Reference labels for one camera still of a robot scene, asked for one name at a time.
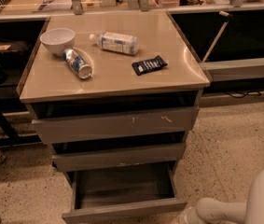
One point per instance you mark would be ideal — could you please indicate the grey bottom drawer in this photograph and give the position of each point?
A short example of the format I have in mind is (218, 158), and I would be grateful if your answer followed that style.
(121, 192)

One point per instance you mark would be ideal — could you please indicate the grey drawer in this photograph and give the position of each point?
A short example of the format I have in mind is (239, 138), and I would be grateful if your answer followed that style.
(112, 125)
(118, 157)
(121, 192)

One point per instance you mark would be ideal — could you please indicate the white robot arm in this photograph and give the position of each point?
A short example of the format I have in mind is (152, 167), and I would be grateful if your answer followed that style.
(212, 211)

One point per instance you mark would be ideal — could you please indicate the grey top drawer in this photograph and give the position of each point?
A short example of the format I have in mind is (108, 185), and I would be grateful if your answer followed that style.
(112, 125)

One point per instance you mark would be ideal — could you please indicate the grey middle drawer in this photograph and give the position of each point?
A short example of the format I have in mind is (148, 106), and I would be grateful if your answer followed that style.
(118, 157)

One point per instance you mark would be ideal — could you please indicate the grey drawer cabinet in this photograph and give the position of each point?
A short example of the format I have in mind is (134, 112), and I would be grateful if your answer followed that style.
(52, 90)

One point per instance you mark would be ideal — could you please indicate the dark blue snack packet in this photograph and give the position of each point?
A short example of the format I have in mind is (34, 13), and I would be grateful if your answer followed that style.
(148, 66)

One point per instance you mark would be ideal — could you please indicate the blue white soda can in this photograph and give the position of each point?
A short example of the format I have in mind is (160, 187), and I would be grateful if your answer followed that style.
(77, 64)

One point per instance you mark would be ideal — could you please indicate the clear plastic water bottle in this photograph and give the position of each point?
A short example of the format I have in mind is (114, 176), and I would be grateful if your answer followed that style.
(126, 44)

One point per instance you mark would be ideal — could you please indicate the white bowl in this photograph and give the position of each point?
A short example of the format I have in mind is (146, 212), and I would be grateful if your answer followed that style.
(57, 40)

